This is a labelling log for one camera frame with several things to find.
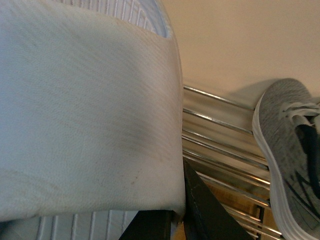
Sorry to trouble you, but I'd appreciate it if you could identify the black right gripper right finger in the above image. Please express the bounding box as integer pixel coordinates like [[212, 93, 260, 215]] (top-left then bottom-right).
[[183, 160, 252, 240]]

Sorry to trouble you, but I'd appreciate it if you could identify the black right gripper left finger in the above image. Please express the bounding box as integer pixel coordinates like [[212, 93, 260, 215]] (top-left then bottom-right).
[[119, 210, 174, 240]]

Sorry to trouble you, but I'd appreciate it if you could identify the grey sneaker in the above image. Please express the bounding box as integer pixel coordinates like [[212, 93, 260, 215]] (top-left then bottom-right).
[[252, 78, 320, 240]]

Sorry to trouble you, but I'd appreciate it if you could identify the light blue slipper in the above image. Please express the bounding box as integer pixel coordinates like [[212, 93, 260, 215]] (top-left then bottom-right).
[[0, 0, 186, 240]]

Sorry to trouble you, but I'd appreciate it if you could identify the black metal shoe rack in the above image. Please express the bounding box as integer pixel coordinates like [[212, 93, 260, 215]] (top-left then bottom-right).
[[181, 85, 283, 240]]

